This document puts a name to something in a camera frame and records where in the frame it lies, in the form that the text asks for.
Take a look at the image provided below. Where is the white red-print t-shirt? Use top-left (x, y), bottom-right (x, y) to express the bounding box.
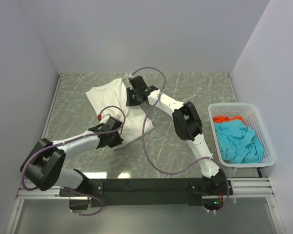
top-left (85, 78), bottom-right (154, 150)

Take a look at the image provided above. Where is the orange t-shirt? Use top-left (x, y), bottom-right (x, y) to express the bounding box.
top-left (213, 116), bottom-right (245, 124)

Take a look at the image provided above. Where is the white plastic laundry basket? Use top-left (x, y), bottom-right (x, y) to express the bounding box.
top-left (208, 102), bottom-right (276, 168)

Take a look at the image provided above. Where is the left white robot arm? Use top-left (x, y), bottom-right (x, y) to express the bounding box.
top-left (20, 117), bottom-right (124, 196)

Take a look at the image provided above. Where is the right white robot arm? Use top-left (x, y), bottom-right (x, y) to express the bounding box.
top-left (126, 76), bottom-right (230, 195)

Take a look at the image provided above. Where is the blue t-shirt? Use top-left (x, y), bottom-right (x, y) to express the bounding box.
top-left (214, 120), bottom-right (264, 164)

